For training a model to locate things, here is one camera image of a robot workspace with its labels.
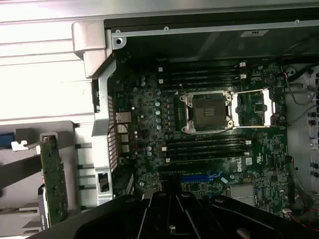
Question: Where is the silver chipset heatsink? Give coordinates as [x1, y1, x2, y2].
[227, 183, 257, 207]

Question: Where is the blue expansion slot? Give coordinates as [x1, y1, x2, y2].
[181, 173, 210, 183]

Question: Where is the black expansion slot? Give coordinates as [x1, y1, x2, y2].
[159, 165, 225, 175]

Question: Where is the black RAM slot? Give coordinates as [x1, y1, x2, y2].
[164, 138, 251, 145]
[164, 150, 251, 157]
[158, 77, 247, 84]
[158, 71, 247, 77]
[159, 83, 246, 90]
[164, 144, 251, 151]
[158, 64, 247, 71]

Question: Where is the perforated metal disk bay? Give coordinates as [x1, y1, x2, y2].
[284, 63, 319, 217]

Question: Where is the metal socket cover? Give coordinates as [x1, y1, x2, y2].
[229, 88, 278, 128]

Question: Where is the grey parts rack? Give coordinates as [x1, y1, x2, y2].
[0, 120, 84, 237]

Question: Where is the CPU socket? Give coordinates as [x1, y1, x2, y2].
[178, 88, 235, 135]

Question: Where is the green motherboard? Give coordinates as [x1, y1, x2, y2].
[113, 53, 291, 220]

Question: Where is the hard disk drive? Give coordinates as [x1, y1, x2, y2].
[0, 131, 15, 150]

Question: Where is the open black PC case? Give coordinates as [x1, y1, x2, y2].
[71, 6, 319, 239]

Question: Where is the white case label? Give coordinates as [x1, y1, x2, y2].
[240, 29, 270, 38]

